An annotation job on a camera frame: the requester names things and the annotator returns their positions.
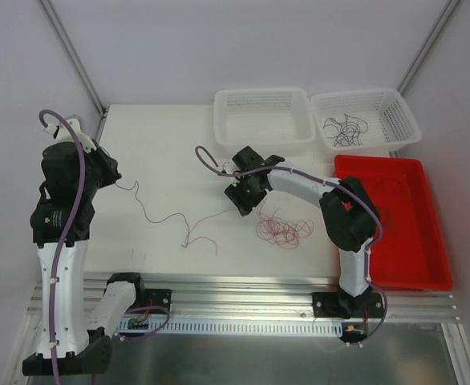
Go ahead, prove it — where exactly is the pink thin cable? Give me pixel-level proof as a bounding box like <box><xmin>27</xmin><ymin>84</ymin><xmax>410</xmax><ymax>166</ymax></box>
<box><xmin>255</xmin><ymin>198</ymin><xmax>314</xmax><ymax>250</ymax></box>
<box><xmin>115</xmin><ymin>180</ymin><xmax>240</xmax><ymax>256</ymax></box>

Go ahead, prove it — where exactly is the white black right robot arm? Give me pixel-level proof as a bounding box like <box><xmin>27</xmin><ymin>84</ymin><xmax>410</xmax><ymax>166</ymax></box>
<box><xmin>222</xmin><ymin>146</ymin><xmax>382</xmax><ymax>319</ymax></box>

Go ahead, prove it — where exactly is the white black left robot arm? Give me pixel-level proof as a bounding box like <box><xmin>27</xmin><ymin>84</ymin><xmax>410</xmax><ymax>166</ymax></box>
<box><xmin>22</xmin><ymin>141</ymin><xmax>147</xmax><ymax>378</ymax></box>

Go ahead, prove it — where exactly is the white perforated basket left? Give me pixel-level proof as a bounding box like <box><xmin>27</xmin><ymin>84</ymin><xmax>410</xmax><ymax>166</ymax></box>
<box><xmin>213</xmin><ymin>87</ymin><xmax>316</xmax><ymax>156</ymax></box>

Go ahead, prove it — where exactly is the white perforated basket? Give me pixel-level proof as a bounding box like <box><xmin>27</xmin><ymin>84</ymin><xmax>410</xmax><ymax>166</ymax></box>
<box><xmin>310</xmin><ymin>88</ymin><xmax>422</xmax><ymax>156</ymax></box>
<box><xmin>213</xmin><ymin>87</ymin><xmax>316</xmax><ymax>156</ymax></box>

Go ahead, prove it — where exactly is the white perforated basket right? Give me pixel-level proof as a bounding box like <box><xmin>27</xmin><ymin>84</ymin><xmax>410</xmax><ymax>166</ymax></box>
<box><xmin>310</xmin><ymin>88</ymin><xmax>422</xmax><ymax>156</ymax></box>

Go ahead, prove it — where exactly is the red plastic tray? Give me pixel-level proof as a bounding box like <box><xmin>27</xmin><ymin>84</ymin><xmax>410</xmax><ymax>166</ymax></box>
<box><xmin>334</xmin><ymin>155</ymin><xmax>453</xmax><ymax>291</ymax></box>

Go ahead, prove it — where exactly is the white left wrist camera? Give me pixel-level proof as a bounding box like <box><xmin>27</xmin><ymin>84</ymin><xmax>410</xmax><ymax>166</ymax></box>
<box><xmin>44</xmin><ymin>115</ymin><xmax>98</xmax><ymax>153</ymax></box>

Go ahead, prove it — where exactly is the aluminium frame post left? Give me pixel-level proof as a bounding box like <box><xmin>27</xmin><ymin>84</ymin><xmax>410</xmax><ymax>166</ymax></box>
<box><xmin>37</xmin><ymin>0</ymin><xmax>107</xmax><ymax>117</ymax></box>

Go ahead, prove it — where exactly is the aluminium frame post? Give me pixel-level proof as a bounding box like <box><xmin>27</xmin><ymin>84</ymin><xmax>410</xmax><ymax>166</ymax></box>
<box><xmin>396</xmin><ymin>0</ymin><xmax>464</xmax><ymax>97</ymax></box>
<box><xmin>37</xmin><ymin>0</ymin><xmax>107</xmax><ymax>117</ymax></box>

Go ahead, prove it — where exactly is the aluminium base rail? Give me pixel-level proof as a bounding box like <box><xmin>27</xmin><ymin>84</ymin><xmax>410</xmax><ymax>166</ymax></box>
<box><xmin>26</xmin><ymin>274</ymin><xmax>459</xmax><ymax>322</ymax></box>

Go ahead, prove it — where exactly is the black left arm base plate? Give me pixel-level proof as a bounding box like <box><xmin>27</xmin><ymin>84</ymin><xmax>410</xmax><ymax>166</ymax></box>
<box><xmin>141</xmin><ymin>288</ymin><xmax>172</xmax><ymax>314</ymax></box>

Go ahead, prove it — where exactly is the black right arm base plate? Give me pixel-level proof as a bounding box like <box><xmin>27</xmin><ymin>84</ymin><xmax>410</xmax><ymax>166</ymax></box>
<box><xmin>312</xmin><ymin>292</ymin><xmax>384</xmax><ymax>319</ymax></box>

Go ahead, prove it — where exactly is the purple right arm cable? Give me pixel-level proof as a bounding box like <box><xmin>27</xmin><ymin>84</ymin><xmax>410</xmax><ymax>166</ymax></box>
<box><xmin>194</xmin><ymin>145</ymin><xmax>388</xmax><ymax>322</ymax></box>

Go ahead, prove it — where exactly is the white slotted cable duct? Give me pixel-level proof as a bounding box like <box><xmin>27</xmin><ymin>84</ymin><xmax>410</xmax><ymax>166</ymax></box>
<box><xmin>114</xmin><ymin>315</ymin><xmax>345</xmax><ymax>337</ymax></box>

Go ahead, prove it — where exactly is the aluminium frame post right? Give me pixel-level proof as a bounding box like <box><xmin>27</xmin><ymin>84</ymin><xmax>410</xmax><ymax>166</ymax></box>
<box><xmin>396</xmin><ymin>0</ymin><xmax>464</xmax><ymax>97</ymax></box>

